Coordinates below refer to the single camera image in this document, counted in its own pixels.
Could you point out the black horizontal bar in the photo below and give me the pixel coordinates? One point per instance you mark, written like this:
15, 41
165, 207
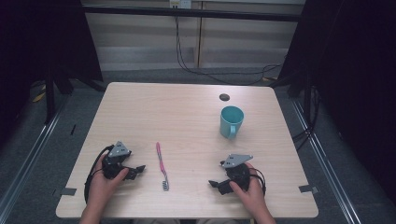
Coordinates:
186, 13

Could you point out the pink toothbrush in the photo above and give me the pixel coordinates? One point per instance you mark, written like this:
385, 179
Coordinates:
161, 165

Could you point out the black curtain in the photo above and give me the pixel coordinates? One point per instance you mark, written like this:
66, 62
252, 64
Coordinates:
355, 77
37, 40

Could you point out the light blue cup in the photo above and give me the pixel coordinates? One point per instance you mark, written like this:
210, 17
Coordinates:
229, 126

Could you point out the person's left hand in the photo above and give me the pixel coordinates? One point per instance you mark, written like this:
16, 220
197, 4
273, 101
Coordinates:
101, 188

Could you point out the person's right hand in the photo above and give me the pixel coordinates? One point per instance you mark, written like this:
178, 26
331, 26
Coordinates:
253, 196

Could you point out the wooden wall post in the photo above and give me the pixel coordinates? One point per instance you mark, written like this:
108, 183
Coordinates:
198, 37

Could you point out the grey tape strip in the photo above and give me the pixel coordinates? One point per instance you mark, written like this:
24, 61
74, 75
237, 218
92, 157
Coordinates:
308, 188
68, 191

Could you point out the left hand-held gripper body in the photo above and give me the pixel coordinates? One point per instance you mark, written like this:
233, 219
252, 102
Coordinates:
115, 163

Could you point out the yellow floor tape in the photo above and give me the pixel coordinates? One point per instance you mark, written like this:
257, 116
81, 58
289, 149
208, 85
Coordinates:
39, 97

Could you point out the small black tape strip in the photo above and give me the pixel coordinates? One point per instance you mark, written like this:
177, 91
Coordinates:
73, 129

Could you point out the black metal stand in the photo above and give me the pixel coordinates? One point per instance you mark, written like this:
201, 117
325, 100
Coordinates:
49, 93

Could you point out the metal floor rail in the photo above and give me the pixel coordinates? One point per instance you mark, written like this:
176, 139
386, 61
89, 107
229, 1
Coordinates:
327, 168
29, 158

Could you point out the white wall socket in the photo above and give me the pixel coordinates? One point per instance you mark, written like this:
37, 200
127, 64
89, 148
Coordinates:
180, 3

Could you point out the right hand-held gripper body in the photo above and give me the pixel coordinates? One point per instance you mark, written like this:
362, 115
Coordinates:
239, 174

